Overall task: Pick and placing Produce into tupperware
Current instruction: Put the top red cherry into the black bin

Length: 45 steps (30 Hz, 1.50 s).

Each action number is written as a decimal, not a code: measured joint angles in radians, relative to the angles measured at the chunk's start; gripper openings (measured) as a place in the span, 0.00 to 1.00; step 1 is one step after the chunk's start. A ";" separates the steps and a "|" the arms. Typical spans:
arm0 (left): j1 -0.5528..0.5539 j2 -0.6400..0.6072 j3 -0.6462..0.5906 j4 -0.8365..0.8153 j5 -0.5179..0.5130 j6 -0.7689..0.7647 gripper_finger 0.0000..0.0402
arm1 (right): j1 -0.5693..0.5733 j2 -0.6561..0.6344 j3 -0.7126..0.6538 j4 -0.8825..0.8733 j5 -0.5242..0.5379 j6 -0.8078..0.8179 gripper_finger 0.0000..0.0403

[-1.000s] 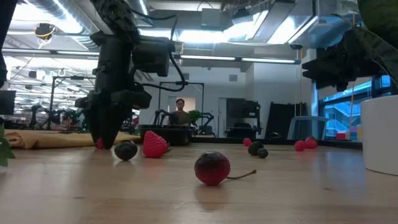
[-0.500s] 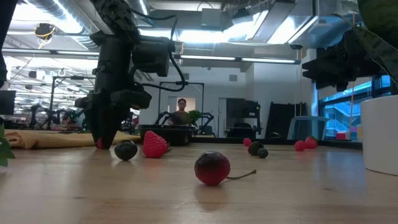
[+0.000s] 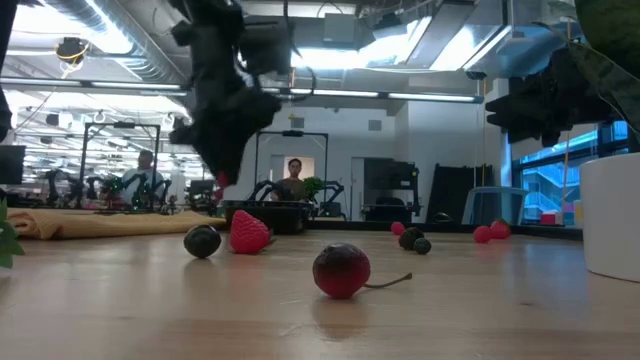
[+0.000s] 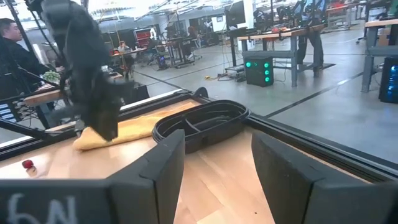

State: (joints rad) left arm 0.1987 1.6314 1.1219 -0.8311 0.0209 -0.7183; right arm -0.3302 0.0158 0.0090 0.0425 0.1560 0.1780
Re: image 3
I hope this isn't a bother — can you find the black aluminium table frame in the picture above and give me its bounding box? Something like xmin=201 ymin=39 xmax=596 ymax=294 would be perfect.
xmin=307 ymin=219 xmax=584 ymax=242

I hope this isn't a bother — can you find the black background rig frame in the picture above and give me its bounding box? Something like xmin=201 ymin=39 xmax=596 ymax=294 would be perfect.
xmin=78 ymin=121 xmax=162 ymax=214
xmin=253 ymin=130 xmax=330 ymax=221

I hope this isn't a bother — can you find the black plastic tupperware container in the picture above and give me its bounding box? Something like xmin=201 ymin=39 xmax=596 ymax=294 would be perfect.
xmin=222 ymin=199 xmax=314 ymax=235

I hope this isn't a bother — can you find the ceiling light strip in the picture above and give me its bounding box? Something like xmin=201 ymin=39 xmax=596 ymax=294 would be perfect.
xmin=262 ymin=87 xmax=485 ymax=104
xmin=0 ymin=78 xmax=190 ymax=97

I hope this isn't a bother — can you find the dark red cherry with stem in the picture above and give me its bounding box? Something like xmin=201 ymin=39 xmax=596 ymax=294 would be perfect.
xmin=182 ymin=224 xmax=223 ymax=260
xmin=312 ymin=242 xmax=414 ymax=300

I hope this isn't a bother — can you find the person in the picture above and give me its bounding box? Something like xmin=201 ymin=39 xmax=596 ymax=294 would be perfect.
xmin=272 ymin=157 xmax=310 ymax=202
xmin=121 ymin=148 xmax=166 ymax=209

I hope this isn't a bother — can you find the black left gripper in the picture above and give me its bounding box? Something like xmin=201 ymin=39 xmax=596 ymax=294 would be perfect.
xmin=169 ymin=74 xmax=283 ymax=185

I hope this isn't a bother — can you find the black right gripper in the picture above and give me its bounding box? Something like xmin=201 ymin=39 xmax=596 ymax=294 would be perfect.
xmin=485 ymin=47 xmax=616 ymax=149

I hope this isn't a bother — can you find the black background monitor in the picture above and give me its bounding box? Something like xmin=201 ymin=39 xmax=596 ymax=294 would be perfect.
xmin=0 ymin=144 xmax=26 ymax=186

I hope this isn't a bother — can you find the black ceiling camera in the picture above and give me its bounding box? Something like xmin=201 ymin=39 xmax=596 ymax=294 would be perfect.
xmin=53 ymin=35 xmax=92 ymax=67

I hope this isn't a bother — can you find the small green background plant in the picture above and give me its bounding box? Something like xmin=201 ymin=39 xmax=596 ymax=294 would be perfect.
xmin=302 ymin=175 xmax=326 ymax=202

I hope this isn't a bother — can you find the yellow hanging cable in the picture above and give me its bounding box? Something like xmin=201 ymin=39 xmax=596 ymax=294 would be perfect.
xmin=563 ymin=19 xmax=572 ymax=214

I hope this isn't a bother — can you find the black cabinet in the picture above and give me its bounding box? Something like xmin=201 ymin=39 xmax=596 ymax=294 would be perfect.
xmin=363 ymin=158 xmax=422 ymax=222

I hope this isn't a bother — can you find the yellow folded cloth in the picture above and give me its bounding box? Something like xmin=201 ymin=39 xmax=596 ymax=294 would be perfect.
xmin=7 ymin=207 xmax=229 ymax=241

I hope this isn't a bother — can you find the green plant in white pot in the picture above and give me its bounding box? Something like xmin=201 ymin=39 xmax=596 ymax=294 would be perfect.
xmin=534 ymin=0 xmax=640 ymax=284

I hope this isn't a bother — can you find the grey bin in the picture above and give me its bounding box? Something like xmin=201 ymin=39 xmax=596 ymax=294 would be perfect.
xmin=461 ymin=186 xmax=530 ymax=226

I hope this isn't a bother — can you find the grey ceiling unit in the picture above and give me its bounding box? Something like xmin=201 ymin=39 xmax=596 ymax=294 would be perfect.
xmin=323 ymin=12 xmax=357 ymax=45

